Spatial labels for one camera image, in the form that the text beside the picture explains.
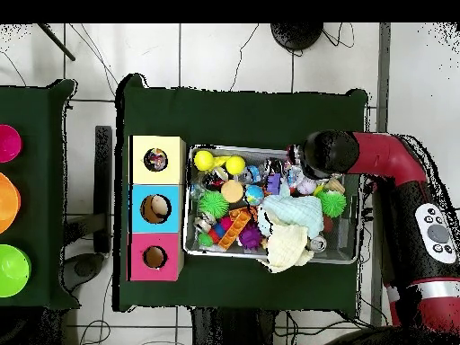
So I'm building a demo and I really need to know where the silver mesh bin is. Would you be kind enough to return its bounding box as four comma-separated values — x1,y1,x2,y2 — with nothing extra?
182,144,364,265

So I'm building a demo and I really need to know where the black upright panel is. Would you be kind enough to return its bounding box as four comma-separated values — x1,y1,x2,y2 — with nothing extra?
93,125,113,254

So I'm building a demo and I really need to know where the wooden three-hole box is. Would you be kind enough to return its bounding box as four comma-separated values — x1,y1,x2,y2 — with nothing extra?
127,134,187,282

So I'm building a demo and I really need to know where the orange bowl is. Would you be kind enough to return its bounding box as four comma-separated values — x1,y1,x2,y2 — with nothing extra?
0,172,22,234

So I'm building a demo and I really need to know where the green bowl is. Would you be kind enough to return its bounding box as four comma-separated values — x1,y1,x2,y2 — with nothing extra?
0,243,32,298

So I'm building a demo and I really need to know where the dark green table cloth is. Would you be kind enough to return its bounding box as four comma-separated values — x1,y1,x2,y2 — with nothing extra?
112,73,368,319

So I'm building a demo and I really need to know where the gold soda can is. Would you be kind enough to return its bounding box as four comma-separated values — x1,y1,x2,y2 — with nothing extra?
308,234,328,253

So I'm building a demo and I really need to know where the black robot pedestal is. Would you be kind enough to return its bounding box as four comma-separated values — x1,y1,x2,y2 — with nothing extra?
190,306,278,345

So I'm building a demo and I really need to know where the dark green side-table cloth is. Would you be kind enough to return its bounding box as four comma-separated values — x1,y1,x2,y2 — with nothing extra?
0,78,80,310

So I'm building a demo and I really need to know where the blue globe ball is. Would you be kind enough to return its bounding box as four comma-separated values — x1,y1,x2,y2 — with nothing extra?
244,184,265,207

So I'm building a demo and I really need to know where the orange building block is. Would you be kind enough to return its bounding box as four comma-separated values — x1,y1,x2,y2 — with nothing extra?
217,207,252,251

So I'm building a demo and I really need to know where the pink bowl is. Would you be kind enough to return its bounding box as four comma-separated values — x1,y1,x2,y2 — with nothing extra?
0,124,23,164

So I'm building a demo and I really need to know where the yellow ball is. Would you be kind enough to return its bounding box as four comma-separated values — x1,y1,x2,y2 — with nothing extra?
225,155,247,176
193,149,216,173

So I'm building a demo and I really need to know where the black round stand base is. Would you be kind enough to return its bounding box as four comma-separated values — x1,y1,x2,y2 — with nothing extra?
270,22,324,51

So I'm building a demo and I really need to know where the polka dot cloth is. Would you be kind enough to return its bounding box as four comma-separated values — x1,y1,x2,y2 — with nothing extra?
144,148,169,173

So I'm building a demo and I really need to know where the cream cloth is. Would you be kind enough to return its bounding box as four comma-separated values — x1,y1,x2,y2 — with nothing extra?
259,215,316,274

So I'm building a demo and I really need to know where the purple spiky toy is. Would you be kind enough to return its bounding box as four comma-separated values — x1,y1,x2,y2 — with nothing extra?
238,222,263,252

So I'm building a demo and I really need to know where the black rod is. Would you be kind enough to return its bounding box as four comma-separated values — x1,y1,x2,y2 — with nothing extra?
36,22,77,62

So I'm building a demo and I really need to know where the green spiky ball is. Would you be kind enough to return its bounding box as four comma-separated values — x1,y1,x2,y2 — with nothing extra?
316,190,348,219
198,190,230,219

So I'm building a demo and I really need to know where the grey stand foot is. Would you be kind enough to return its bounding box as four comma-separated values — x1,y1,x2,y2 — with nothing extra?
59,251,107,293

